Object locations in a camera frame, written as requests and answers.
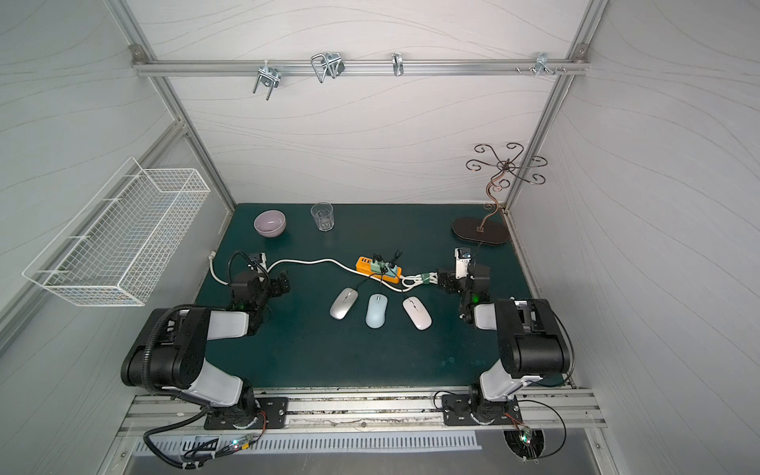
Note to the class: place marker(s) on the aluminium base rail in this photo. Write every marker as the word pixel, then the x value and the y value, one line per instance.
pixel 310 410

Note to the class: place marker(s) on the aluminium crossbar rail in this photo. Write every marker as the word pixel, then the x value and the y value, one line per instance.
pixel 354 67

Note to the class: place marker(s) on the right metal bracket hook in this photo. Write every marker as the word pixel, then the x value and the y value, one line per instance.
pixel 541 67

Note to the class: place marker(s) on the white vented cable duct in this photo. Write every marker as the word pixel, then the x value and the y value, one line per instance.
pixel 302 443

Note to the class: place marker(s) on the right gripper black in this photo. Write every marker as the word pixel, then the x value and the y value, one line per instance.
pixel 448 281

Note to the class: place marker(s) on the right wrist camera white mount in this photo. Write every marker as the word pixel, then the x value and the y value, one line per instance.
pixel 463 258

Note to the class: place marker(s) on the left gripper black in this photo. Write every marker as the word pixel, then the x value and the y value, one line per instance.
pixel 276 284

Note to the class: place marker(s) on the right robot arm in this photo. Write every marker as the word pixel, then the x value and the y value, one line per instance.
pixel 531 347

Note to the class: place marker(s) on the small metal ring hook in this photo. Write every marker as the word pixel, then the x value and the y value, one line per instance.
pixel 397 64

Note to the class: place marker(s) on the metal u-bolt hook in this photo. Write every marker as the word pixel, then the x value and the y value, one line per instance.
pixel 268 78

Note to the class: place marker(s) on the silver wireless mouse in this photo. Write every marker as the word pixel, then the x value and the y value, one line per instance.
pixel 343 303

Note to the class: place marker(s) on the white wire basket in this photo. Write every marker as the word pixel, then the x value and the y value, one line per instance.
pixel 113 252

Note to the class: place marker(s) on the mint green charger plug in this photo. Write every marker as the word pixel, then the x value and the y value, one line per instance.
pixel 382 268

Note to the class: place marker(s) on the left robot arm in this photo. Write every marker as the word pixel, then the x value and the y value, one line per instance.
pixel 169 356

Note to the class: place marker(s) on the brown metal jewelry stand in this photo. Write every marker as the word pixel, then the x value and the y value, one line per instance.
pixel 492 229

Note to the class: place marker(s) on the clear glass cup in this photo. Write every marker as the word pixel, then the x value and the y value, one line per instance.
pixel 323 215

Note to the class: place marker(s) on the light blue wireless mouse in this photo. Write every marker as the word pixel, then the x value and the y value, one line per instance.
pixel 376 311

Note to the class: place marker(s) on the orange power strip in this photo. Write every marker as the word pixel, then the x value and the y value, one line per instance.
pixel 362 266

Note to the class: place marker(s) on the pink bowl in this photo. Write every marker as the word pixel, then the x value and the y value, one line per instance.
pixel 270 224

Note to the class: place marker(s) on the white wireless mouse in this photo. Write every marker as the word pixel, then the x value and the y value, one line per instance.
pixel 418 313

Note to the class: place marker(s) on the metal clamp hook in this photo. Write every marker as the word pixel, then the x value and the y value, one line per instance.
pixel 327 65

